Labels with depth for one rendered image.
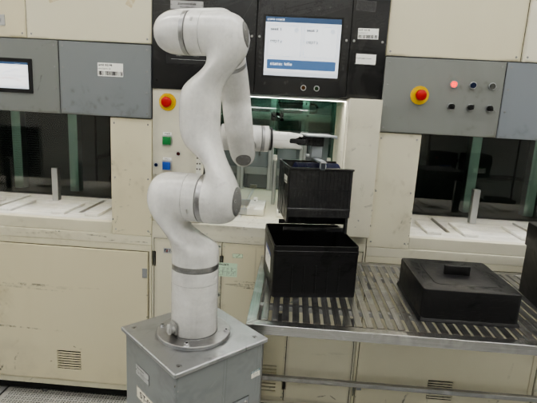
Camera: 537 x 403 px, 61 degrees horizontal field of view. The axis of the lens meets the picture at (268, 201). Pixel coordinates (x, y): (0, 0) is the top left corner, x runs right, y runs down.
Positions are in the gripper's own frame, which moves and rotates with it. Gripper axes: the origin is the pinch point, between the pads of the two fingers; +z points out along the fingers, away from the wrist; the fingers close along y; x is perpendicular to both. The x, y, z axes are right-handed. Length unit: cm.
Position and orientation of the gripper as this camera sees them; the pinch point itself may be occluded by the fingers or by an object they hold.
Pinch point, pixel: (316, 141)
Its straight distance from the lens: 152.0
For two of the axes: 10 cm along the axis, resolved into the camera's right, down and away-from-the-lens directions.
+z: 9.9, 0.3, 1.2
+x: 0.5, -9.8, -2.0
